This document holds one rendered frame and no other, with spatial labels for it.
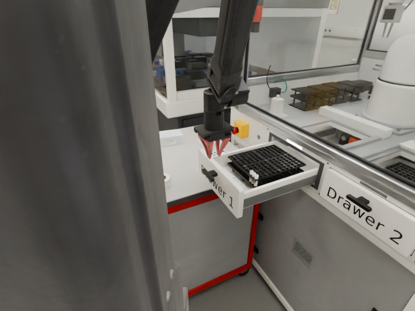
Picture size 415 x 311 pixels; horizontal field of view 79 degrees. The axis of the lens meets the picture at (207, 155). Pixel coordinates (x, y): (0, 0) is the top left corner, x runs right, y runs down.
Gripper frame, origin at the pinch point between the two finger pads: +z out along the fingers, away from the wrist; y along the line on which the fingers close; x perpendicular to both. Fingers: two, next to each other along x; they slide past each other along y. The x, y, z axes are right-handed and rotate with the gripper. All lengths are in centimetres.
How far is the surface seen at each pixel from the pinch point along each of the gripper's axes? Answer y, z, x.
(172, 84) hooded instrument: 17, -1, 83
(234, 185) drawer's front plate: 2.4, 6.9, -8.4
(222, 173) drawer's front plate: 2.4, 7.0, -1.0
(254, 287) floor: 31, 100, 7
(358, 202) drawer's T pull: 30.7, 8.9, -28.9
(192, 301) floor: -5, 100, 16
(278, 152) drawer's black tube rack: 31.6, 10.5, 5.7
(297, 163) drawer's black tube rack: 31.9, 10.1, -4.5
